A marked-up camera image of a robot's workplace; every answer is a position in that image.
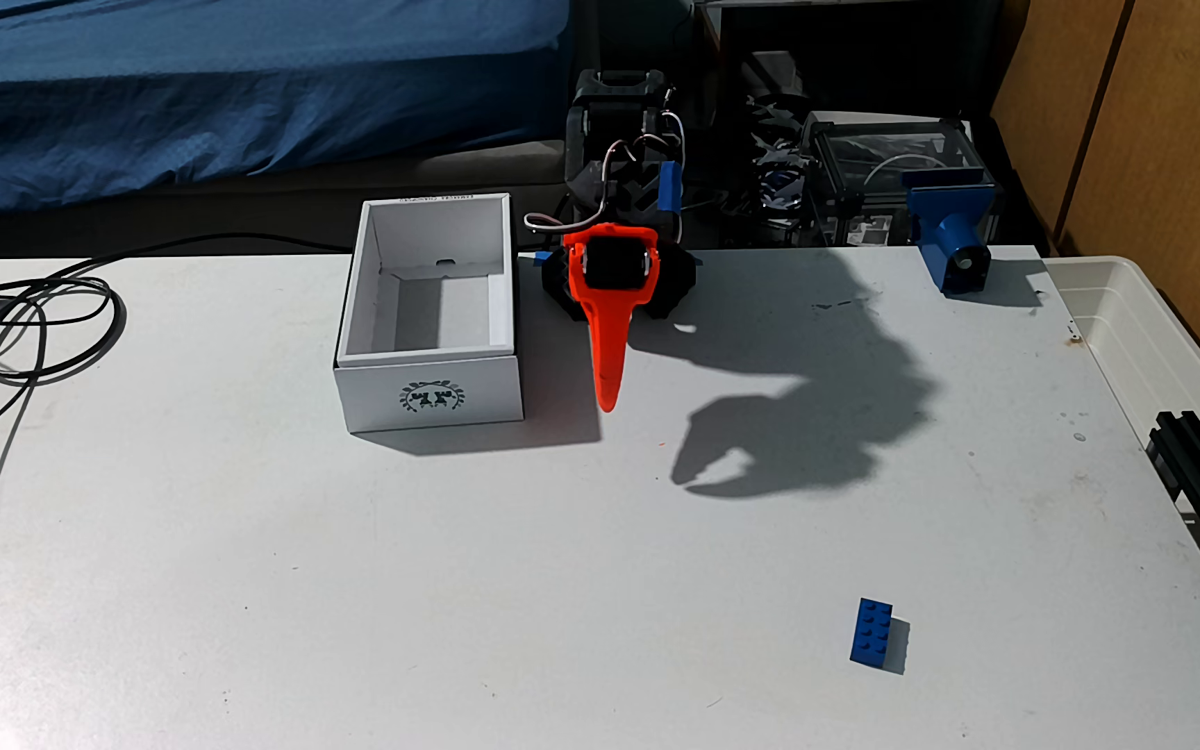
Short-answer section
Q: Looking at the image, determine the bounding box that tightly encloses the blue bed sheet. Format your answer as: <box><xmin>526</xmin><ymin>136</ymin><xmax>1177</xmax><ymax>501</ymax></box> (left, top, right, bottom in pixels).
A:
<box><xmin>0</xmin><ymin>0</ymin><xmax>572</xmax><ymax>220</ymax></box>

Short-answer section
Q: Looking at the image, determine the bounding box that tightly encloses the blue toy brick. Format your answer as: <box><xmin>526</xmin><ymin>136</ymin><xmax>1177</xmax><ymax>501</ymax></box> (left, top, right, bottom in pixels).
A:
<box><xmin>849</xmin><ymin>598</ymin><xmax>896</xmax><ymax>670</ymax></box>

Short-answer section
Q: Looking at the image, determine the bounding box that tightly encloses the white plastic bin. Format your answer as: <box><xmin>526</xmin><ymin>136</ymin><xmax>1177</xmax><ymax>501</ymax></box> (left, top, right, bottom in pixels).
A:
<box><xmin>1042</xmin><ymin>255</ymin><xmax>1200</xmax><ymax>543</ymax></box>

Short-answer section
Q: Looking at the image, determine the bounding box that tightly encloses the black cable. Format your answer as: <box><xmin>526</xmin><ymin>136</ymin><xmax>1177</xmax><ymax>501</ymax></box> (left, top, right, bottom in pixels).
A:
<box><xmin>0</xmin><ymin>231</ymin><xmax>353</xmax><ymax>606</ymax></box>

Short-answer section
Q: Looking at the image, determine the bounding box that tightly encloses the blue printed clamp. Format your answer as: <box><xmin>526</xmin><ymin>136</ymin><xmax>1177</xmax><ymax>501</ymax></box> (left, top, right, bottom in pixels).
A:
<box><xmin>904</xmin><ymin>172</ymin><xmax>999</xmax><ymax>296</ymax></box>

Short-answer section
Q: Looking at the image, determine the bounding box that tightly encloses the clear enclosure with black frame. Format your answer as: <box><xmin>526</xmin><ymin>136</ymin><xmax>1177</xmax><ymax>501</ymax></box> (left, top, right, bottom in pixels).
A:
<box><xmin>803</xmin><ymin>109</ymin><xmax>987</xmax><ymax>249</ymax></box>

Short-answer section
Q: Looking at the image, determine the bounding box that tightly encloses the white cardboard box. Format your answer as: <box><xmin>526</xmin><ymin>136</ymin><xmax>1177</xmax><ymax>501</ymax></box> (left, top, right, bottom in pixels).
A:
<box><xmin>333</xmin><ymin>192</ymin><xmax>525</xmax><ymax>435</ymax></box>

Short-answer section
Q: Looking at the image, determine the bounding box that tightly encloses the wooden cabinet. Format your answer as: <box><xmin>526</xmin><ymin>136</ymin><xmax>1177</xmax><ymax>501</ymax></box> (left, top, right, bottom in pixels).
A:
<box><xmin>990</xmin><ymin>0</ymin><xmax>1200</xmax><ymax>428</ymax></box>

